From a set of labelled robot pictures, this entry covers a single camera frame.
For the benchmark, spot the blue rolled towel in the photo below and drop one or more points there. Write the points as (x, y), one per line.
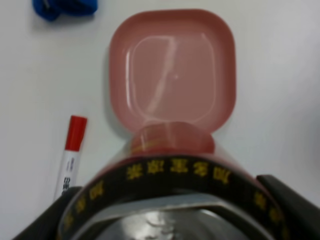
(50, 10)

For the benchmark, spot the red capped white marker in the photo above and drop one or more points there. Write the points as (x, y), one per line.
(71, 156)

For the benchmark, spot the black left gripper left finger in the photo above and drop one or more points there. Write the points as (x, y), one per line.
(46, 225)

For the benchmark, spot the pink square plate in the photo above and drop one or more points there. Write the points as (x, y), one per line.
(175, 65)

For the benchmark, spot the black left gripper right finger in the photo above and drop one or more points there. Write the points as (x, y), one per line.
(302, 217)

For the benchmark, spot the red drink can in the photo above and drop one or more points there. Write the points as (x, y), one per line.
(172, 181)

